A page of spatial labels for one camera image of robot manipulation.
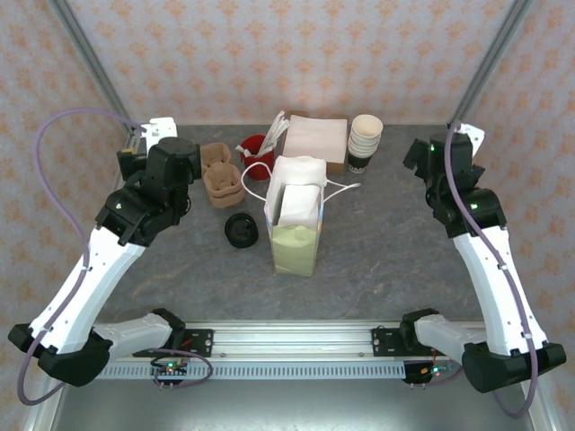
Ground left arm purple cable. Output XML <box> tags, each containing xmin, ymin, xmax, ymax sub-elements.
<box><xmin>16</xmin><ymin>107</ymin><xmax>213</xmax><ymax>408</ymax></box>

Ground stack of paper cups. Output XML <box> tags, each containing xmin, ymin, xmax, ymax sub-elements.
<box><xmin>346</xmin><ymin>114</ymin><xmax>384</xmax><ymax>175</ymax></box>

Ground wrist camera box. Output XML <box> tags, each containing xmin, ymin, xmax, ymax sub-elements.
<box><xmin>454</xmin><ymin>122</ymin><xmax>486</xmax><ymax>156</ymax></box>
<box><xmin>144</xmin><ymin>117</ymin><xmax>178</xmax><ymax>141</ymax></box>

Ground black cup lid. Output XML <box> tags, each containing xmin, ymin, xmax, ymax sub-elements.
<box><xmin>224</xmin><ymin>213</ymin><xmax>261</xmax><ymax>249</ymax></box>

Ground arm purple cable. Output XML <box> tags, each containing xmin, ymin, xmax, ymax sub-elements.
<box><xmin>421</xmin><ymin>120</ymin><xmax>540</xmax><ymax>418</ymax></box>
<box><xmin>16</xmin><ymin>107</ymin><xmax>213</xmax><ymax>408</ymax></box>

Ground right aluminium frame post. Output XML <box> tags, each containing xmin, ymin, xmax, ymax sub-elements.
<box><xmin>448</xmin><ymin>0</ymin><xmax>535</xmax><ymax>136</ymax></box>

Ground napkins in brown box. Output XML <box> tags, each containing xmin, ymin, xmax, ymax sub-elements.
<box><xmin>282</xmin><ymin>110</ymin><xmax>349</xmax><ymax>175</ymax></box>

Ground right circuit board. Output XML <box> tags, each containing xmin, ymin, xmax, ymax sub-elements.
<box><xmin>403</xmin><ymin>358</ymin><xmax>455</xmax><ymax>387</ymax></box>

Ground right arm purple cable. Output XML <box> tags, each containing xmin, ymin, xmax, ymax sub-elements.
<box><xmin>421</xmin><ymin>120</ymin><xmax>540</xmax><ymax>418</ymax></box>

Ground black right mount plate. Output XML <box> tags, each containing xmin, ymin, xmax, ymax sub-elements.
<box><xmin>371</xmin><ymin>327</ymin><xmax>453</xmax><ymax>358</ymax></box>

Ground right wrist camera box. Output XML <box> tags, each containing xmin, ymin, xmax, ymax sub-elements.
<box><xmin>454</xmin><ymin>122</ymin><xmax>486</xmax><ymax>156</ymax></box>

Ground aluminium frame post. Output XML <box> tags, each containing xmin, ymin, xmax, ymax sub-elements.
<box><xmin>53</xmin><ymin>0</ymin><xmax>136</xmax><ymax>136</ymax></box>
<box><xmin>448</xmin><ymin>0</ymin><xmax>535</xmax><ymax>136</ymax></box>

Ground red plastic cup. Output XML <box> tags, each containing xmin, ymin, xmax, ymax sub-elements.
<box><xmin>240</xmin><ymin>134</ymin><xmax>276</xmax><ymax>180</ymax></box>

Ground white paper napkin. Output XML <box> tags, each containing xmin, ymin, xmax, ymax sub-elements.
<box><xmin>277</xmin><ymin>183</ymin><xmax>323</xmax><ymax>228</ymax></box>

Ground stack of pulp cup carriers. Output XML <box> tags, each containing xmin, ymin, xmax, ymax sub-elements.
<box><xmin>199</xmin><ymin>142</ymin><xmax>247</xmax><ymax>210</ymax></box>

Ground stack of white napkins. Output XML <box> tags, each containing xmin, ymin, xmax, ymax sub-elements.
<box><xmin>283</xmin><ymin>115</ymin><xmax>349</xmax><ymax>163</ymax></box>

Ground grey metal base panel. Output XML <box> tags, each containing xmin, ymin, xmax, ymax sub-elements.
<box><xmin>47</xmin><ymin>379</ymin><xmax>538</xmax><ymax>431</ymax></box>

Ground left aluminium frame post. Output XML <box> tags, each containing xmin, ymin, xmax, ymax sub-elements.
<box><xmin>53</xmin><ymin>0</ymin><xmax>136</xmax><ymax>136</ymax></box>

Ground black left mount plate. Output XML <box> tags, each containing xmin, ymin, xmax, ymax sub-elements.
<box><xmin>132</xmin><ymin>329</ymin><xmax>215</xmax><ymax>358</ymax></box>

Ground circuit board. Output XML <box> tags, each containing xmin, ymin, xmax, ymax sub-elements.
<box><xmin>403</xmin><ymin>358</ymin><xmax>455</xmax><ymax>387</ymax></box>
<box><xmin>150</xmin><ymin>358</ymin><xmax>190</xmax><ymax>387</ymax></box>

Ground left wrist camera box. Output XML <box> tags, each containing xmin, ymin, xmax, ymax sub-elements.
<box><xmin>144</xmin><ymin>117</ymin><xmax>178</xmax><ymax>141</ymax></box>

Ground black mount plate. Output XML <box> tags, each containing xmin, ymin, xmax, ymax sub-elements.
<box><xmin>371</xmin><ymin>327</ymin><xmax>453</xmax><ymax>358</ymax></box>
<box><xmin>132</xmin><ymin>329</ymin><xmax>215</xmax><ymax>358</ymax></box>

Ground paper takeout bag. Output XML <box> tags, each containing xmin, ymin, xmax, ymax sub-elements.
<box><xmin>241</xmin><ymin>155</ymin><xmax>360</xmax><ymax>277</ymax></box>

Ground aluminium mounting rail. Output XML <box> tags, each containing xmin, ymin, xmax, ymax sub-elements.
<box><xmin>47</xmin><ymin>321</ymin><xmax>538</xmax><ymax>360</ymax></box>

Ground grey slotted cable duct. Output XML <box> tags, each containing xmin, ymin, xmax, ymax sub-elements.
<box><xmin>66</xmin><ymin>362</ymin><xmax>408</xmax><ymax>381</ymax></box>

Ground left circuit board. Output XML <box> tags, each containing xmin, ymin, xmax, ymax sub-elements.
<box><xmin>150</xmin><ymin>358</ymin><xmax>190</xmax><ymax>387</ymax></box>

